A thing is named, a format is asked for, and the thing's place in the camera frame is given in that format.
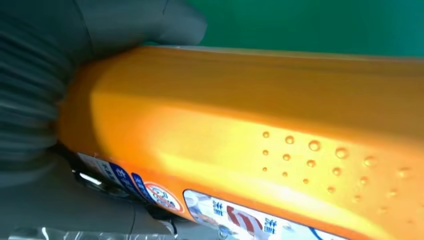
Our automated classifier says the green table mat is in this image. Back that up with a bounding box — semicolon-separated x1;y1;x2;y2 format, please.
142;0;424;60

